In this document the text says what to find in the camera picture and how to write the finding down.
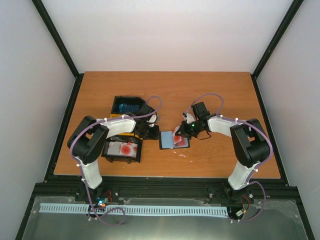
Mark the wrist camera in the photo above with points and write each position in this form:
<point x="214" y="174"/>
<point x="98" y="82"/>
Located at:
<point x="153" y="120"/>
<point x="189" y="118"/>

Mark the black frame post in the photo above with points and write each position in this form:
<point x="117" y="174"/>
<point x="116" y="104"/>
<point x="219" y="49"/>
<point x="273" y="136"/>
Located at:
<point x="48" y="22"/>
<point x="280" y="31"/>

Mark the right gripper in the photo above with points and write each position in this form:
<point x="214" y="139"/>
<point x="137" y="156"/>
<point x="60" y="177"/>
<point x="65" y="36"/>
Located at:
<point x="183" y="131"/>

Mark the right black card bin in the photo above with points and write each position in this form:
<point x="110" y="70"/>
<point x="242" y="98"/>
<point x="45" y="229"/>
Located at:
<point x="125" y="99"/>

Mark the left black card bin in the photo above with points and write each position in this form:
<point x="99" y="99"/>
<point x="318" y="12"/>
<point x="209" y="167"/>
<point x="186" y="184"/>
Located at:
<point x="128" y="160"/>

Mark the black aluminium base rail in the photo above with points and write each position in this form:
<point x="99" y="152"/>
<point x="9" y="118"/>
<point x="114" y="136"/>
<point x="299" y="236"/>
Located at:
<point x="209" y="190"/>

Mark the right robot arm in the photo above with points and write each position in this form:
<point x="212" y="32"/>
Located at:
<point x="251" y="145"/>

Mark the blue card stack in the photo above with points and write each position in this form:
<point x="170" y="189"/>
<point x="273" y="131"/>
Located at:
<point x="128" y="108"/>

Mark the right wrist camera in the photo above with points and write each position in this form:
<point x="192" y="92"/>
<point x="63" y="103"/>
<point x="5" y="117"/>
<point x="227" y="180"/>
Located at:
<point x="189" y="118"/>

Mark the right black frame post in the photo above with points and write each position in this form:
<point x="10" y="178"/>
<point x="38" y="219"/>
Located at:
<point x="280" y="31"/>

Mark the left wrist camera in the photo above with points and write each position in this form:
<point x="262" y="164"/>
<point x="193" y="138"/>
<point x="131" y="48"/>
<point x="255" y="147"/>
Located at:
<point x="153" y="120"/>

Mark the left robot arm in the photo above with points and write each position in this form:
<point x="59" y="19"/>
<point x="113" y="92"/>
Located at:
<point x="87" y="141"/>

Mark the small electronics board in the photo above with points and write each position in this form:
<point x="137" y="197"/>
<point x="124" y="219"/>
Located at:
<point x="105" y="199"/>

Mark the black card holder wallet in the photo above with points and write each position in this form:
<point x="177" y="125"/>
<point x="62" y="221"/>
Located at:
<point x="166" y="141"/>

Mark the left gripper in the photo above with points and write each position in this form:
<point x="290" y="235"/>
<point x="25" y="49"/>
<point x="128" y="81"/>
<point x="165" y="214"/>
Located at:
<point x="154" y="135"/>

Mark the red white card stack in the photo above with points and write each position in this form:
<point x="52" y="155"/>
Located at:
<point x="125" y="149"/>

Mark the black card bin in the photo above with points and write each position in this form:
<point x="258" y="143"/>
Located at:
<point x="128" y="160"/>
<point x="125" y="99"/>

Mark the left black frame post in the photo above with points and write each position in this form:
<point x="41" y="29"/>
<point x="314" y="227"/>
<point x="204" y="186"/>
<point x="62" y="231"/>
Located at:
<point x="48" y="22"/>

